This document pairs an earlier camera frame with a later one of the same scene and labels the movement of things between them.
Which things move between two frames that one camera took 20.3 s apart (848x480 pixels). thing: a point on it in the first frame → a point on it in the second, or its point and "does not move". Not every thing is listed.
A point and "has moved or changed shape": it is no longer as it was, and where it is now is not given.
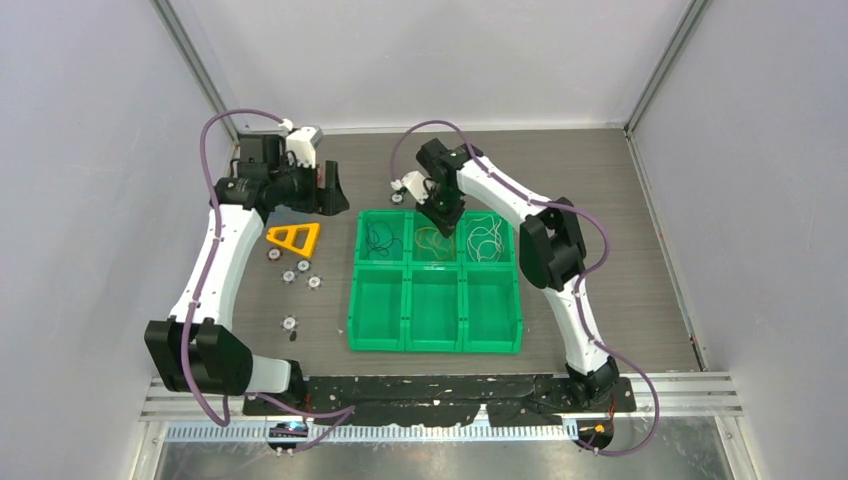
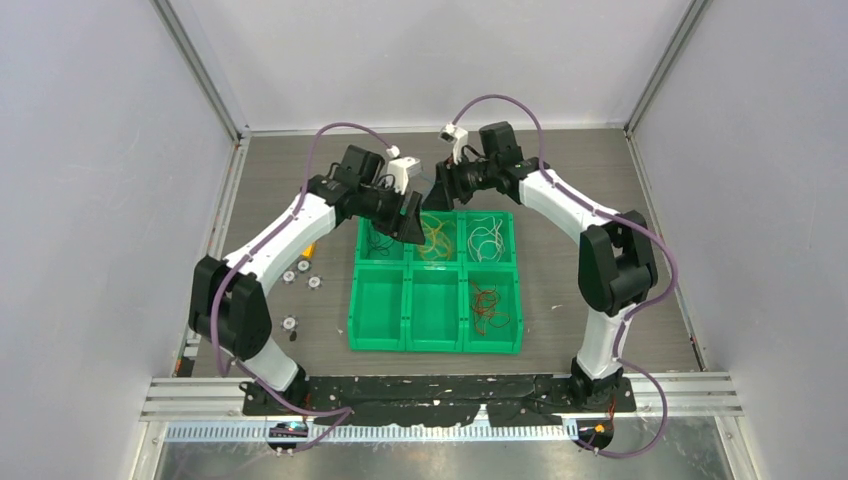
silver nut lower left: x=314 y=282 does not move
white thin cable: x=484 y=239 does not move
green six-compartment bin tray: x=414 y=290 does not move
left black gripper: x=328 y=200 → x=412 y=230
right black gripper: x=444 y=223 does not move
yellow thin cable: x=430 y=238 has moved or changed shape
